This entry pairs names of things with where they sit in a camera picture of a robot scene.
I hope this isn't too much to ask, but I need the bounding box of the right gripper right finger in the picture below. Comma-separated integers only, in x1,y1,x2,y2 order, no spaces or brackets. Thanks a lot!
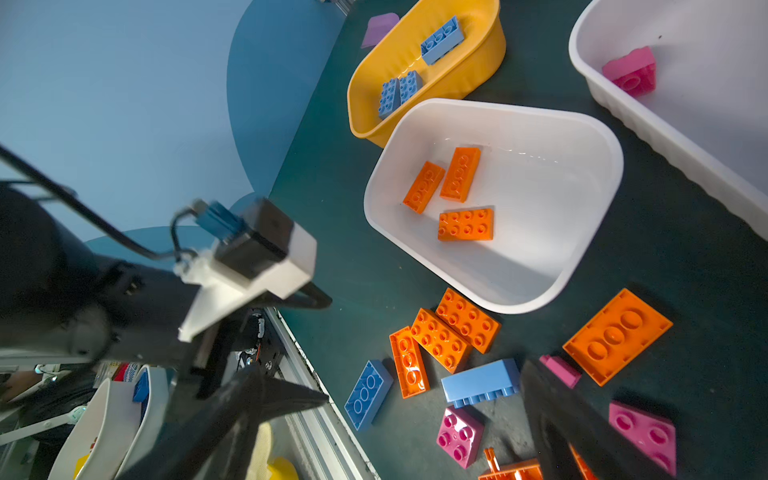
520,360,671,479

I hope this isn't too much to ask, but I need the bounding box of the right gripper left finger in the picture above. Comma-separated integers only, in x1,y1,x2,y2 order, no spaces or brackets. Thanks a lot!
118,365,329,479

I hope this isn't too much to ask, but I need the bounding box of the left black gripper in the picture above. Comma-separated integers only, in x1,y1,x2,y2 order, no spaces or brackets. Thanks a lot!
61,257,333,396

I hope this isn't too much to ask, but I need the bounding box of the blue lego brick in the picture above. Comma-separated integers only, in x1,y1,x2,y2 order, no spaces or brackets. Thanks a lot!
378,78,400,120
420,16,464,65
399,70,423,104
441,359,520,408
344,360,393,431

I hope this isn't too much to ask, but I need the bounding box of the pink lego small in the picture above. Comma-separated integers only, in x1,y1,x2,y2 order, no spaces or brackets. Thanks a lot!
436,407,484,469
602,46,656,98

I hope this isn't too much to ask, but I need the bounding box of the pink lego near bin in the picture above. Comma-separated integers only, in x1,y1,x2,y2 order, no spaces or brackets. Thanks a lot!
539,355,581,389

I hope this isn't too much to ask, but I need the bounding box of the orange lego long assembly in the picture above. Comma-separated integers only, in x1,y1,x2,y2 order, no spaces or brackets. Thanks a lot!
478,448,597,480

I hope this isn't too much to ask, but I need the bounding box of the pink lego center right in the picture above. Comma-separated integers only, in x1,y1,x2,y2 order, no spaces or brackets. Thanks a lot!
609,401,677,478

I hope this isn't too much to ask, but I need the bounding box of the pink lego small bottom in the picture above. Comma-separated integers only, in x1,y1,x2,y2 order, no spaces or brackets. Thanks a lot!
436,407,484,469

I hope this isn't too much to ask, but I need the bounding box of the orange lego brick by bin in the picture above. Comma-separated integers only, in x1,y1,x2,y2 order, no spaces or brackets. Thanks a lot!
563,288,673,387

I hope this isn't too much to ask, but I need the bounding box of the orange lego brick center stack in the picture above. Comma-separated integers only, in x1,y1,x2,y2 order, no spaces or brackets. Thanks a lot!
436,288,501,354

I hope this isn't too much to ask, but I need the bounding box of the orange lego brick stack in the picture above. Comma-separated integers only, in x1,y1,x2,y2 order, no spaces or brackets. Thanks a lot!
436,288,501,354
411,309,472,374

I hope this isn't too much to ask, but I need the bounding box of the white front plastic bin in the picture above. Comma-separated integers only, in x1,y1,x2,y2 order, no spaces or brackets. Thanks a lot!
364,99,624,314

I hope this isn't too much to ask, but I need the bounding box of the white plastic bin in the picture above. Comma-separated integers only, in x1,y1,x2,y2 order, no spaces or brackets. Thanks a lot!
364,99,624,314
568,1,767,237

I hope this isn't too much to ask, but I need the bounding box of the purple pink toy spatula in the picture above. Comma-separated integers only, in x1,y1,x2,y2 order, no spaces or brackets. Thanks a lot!
361,13,400,49

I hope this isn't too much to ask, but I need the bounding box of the yellow plastic bin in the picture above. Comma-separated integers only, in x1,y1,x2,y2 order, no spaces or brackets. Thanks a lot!
347,0,507,147

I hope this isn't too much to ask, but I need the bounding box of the white rear plastic bin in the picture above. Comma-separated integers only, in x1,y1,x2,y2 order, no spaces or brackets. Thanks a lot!
568,1,767,237

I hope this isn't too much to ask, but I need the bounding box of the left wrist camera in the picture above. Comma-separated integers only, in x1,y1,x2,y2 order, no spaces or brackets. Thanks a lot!
171,198,317,343

